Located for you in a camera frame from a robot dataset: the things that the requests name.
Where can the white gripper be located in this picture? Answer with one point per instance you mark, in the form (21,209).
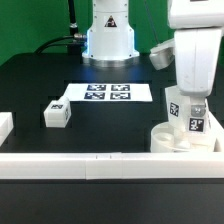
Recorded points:
(196,56)

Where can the white round stool seat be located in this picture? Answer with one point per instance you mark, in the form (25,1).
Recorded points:
(167,139)

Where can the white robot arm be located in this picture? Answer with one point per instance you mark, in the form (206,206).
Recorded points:
(199,28)

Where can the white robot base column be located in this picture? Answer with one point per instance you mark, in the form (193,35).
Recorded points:
(110,39)

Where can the white right fence bar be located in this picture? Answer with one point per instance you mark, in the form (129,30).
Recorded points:
(219,133)

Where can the white front fence bar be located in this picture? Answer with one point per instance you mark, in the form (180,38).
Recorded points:
(111,165)

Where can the white sheet with tags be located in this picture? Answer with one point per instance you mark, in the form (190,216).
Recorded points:
(123,92)

